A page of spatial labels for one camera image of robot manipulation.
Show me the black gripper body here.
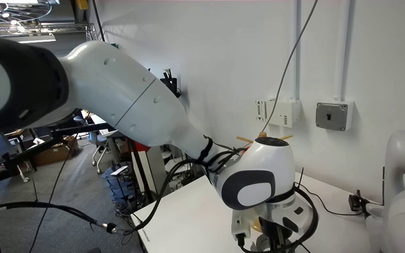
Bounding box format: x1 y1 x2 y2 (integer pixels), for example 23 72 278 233
258 216 293 253

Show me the wooden peg stand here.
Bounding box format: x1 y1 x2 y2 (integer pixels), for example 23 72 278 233
235 131 294 233

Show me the red round object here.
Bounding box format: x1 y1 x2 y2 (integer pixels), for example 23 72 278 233
134 141 152 152

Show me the cardboard box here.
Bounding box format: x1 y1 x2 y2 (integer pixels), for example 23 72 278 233
33 134 82 167

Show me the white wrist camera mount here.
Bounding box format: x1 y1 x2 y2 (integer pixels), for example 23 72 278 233
231 210 262 247

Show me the thin black cable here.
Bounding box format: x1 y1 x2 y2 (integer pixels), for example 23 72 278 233
300 181 361 219

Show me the black cable clamp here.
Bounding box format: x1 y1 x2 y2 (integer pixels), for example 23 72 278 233
348 189 372 219

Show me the white wall socket box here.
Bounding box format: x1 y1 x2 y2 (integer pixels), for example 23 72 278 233
266 98 304 130

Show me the small vented white wall box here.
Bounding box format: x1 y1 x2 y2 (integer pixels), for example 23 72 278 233
255 99 271 123

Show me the grey wall box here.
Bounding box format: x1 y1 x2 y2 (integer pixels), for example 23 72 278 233
316 100 356 133

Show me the grey hanging cable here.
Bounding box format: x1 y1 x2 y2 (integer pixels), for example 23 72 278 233
259 0 321 138

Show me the white wall conduit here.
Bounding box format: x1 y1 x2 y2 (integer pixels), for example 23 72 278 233
339 0 358 105
293 0 304 103

